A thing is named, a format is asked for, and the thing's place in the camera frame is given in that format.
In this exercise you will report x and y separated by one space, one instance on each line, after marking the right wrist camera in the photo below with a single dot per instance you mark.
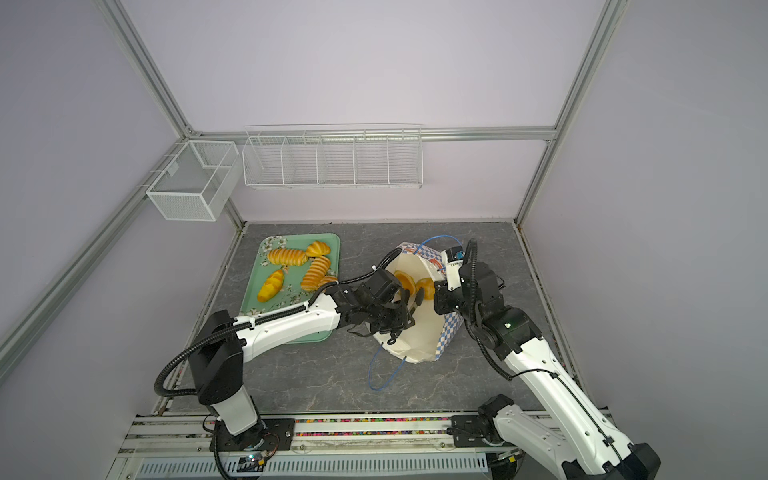
452 260

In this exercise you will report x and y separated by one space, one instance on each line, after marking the ridged fake bread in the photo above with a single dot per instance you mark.
315 273
328 279

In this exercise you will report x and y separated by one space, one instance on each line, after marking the long white wire basket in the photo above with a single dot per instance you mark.
333 155

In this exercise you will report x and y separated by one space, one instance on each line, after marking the oval fake bread roll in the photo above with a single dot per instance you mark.
272 286

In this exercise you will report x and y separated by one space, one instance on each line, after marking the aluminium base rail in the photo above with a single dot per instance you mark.
356 446

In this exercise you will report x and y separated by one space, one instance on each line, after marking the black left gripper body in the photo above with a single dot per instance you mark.
387 318

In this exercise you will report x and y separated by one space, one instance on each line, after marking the small white mesh basket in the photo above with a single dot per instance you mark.
198 181

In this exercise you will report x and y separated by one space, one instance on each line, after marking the checkered paper bag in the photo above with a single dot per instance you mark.
427 340

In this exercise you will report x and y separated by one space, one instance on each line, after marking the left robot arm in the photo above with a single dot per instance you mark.
211 369

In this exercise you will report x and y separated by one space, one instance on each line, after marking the ridged fake bread loaf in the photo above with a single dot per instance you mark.
287 257

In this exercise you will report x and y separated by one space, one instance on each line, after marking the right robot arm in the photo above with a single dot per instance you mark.
540 372

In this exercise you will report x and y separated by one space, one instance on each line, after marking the round fake bread roll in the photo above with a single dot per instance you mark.
406 281

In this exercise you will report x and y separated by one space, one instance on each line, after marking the green floral tray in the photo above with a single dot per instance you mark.
291 291

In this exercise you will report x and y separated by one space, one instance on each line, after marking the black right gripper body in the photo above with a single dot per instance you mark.
450 302

